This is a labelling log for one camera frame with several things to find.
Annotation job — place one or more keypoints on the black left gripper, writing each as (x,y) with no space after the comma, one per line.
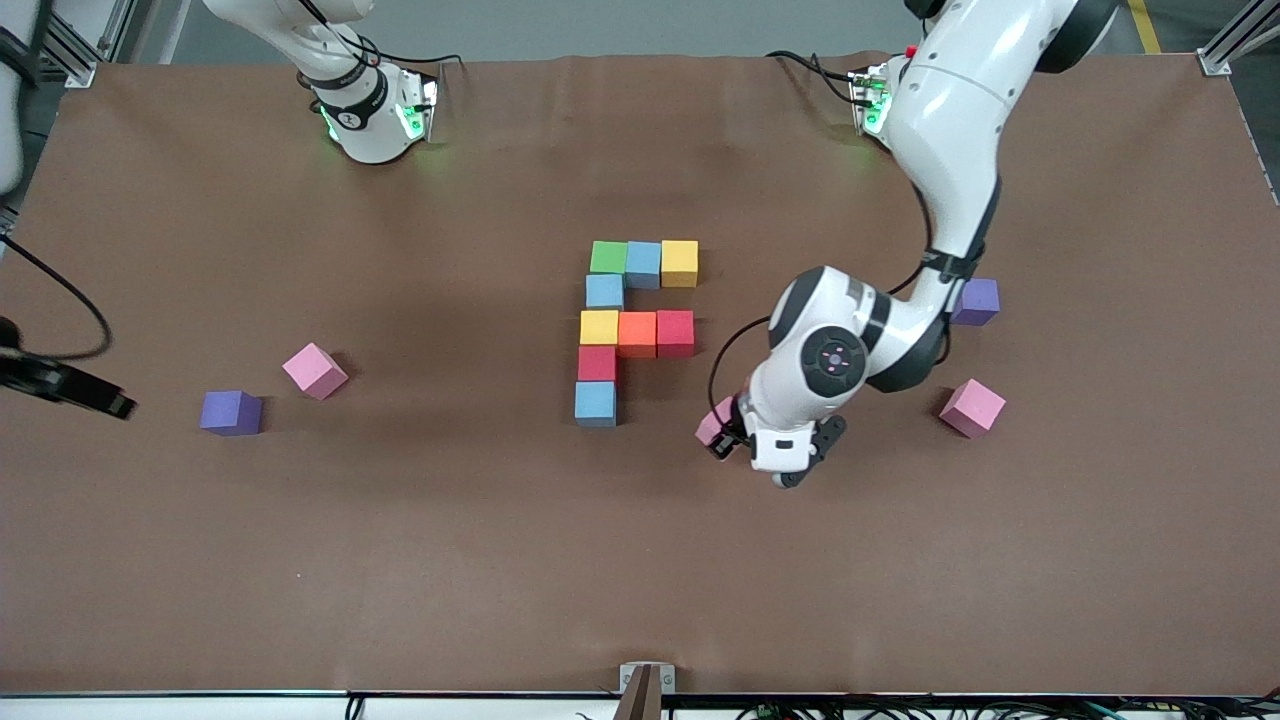
(733,427)

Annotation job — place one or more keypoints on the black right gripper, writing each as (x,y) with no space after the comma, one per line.
(45,379)

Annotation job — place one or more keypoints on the pink foam cube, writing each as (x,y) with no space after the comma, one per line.
(314,371)
(972,407)
(712,422)

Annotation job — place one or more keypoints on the red foam cube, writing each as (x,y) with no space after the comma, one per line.
(597,364)
(676,334)

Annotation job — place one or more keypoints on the orange foam cube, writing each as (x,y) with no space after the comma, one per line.
(638,335)

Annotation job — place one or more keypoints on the blue foam cube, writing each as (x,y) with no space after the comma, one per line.
(644,266)
(596,404)
(604,291)

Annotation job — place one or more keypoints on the yellow foam cube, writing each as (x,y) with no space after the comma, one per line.
(680,264)
(599,328)

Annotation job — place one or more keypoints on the green foam cube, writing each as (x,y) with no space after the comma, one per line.
(608,258)

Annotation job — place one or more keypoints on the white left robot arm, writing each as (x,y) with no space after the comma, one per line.
(950,120)

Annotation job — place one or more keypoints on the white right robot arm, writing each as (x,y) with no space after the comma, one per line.
(370,130)

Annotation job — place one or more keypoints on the purple foam cube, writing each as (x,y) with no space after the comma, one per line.
(982,302)
(230,412)

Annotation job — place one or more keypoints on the brown table cover sheet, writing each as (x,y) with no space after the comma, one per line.
(640,560)

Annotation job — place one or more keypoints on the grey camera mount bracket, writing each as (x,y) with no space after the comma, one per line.
(645,700)

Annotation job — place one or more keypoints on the white table front rail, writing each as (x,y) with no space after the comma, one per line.
(150,708)

